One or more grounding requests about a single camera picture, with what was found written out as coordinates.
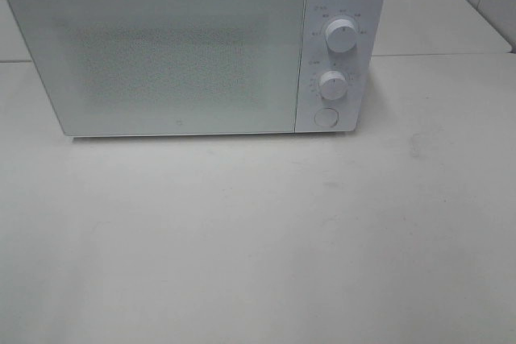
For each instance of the round white door button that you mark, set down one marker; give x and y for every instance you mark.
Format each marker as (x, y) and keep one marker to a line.
(326, 118)

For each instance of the white microwave door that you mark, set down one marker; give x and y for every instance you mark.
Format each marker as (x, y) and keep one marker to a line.
(166, 67)

